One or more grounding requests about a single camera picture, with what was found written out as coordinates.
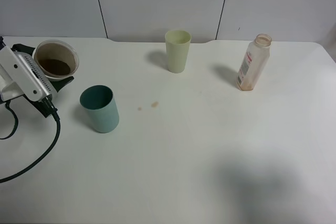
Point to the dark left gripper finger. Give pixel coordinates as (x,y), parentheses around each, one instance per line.
(59,84)
(23,48)

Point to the glass cup with blue sleeve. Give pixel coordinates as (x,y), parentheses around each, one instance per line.
(57,59)

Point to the clear plastic drink bottle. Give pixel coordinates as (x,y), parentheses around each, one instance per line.
(254,61)

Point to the teal green plastic cup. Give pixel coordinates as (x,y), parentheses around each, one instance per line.
(100,106)

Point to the pale yellow-green plastic cup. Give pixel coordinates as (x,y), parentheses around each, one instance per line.
(177,46)

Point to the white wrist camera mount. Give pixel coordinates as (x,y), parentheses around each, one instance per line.
(20,75)

